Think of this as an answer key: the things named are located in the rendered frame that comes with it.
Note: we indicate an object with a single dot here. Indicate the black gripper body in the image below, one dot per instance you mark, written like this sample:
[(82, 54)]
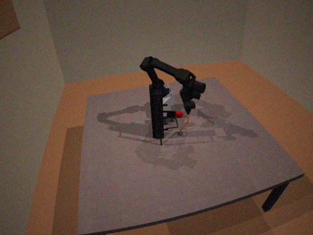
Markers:
[(187, 96)]

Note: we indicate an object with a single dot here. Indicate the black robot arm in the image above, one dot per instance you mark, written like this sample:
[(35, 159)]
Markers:
[(181, 75)]

